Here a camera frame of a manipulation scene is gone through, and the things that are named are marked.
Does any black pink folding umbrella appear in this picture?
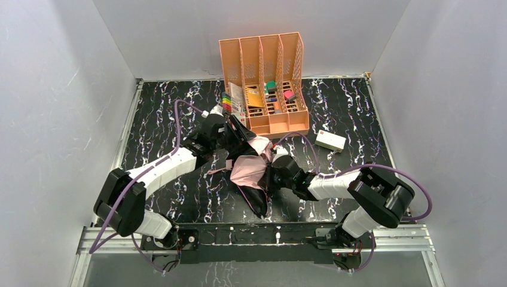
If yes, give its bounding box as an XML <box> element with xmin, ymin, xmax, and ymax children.
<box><xmin>207</xmin><ymin>136</ymin><xmax>274</xmax><ymax>219</ymax></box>

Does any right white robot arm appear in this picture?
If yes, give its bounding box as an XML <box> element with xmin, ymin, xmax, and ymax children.
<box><xmin>263</xmin><ymin>155</ymin><xmax>415</xmax><ymax>244</ymax></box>

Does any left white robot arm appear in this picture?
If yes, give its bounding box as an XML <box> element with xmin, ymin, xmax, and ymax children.
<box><xmin>93</xmin><ymin>114</ymin><xmax>256</xmax><ymax>240</ymax></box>

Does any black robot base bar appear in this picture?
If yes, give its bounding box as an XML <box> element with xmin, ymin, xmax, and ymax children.
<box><xmin>179</xmin><ymin>222</ymin><xmax>341</xmax><ymax>264</ymax></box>

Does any white red box in organizer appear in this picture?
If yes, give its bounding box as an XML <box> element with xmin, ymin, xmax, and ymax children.
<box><xmin>232</xmin><ymin>112</ymin><xmax>247</xmax><ymax>121</ymax></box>

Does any yellow spiral notebook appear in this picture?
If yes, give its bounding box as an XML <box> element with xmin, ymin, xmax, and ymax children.
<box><xmin>245</xmin><ymin>87</ymin><xmax>264</xmax><ymax>109</ymax></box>

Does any green white eraser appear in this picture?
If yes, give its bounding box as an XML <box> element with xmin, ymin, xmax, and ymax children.
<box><xmin>265</xmin><ymin>81</ymin><xmax>277</xmax><ymax>94</ymax></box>

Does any pink grey eraser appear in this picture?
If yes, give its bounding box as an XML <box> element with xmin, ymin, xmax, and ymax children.
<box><xmin>283</xmin><ymin>90</ymin><xmax>297</xmax><ymax>102</ymax></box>

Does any white green small box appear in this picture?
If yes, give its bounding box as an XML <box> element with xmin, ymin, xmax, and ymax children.
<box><xmin>315</xmin><ymin>130</ymin><xmax>346</xmax><ymax>152</ymax></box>

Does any orange plastic desk organizer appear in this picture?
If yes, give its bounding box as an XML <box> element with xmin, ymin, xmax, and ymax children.
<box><xmin>219</xmin><ymin>32</ymin><xmax>309</xmax><ymax>139</ymax></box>

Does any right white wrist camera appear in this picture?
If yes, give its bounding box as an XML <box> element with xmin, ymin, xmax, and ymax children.
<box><xmin>272</xmin><ymin>145</ymin><xmax>289</xmax><ymax>163</ymax></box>

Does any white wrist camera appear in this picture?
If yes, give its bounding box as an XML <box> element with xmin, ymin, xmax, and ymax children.
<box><xmin>201</xmin><ymin>105</ymin><xmax>224</xmax><ymax>118</ymax></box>
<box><xmin>272</xmin><ymin>145</ymin><xmax>289</xmax><ymax>163</ymax></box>

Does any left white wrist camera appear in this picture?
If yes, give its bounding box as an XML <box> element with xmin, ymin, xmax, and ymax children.
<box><xmin>201</xmin><ymin>105</ymin><xmax>224</xmax><ymax>118</ymax></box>

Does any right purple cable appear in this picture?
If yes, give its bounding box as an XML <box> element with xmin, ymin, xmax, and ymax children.
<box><xmin>275</xmin><ymin>132</ymin><xmax>433</xmax><ymax>274</ymax></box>

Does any purple cable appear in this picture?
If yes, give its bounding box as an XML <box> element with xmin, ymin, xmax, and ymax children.
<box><xmin>88</xmin><ymin>99</ymin><xmax>207</xmax><ymax>274</ymax></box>
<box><xmin>275</xmin><ymin>132</ymin><xmax>433</xmax><ymax>274</ymax></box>

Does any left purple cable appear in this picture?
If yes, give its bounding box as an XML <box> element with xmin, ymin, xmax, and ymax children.
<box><xmin>88</xmin><ymin>99</ymin><xmax>207</xmax><ymax>274</ymax></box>

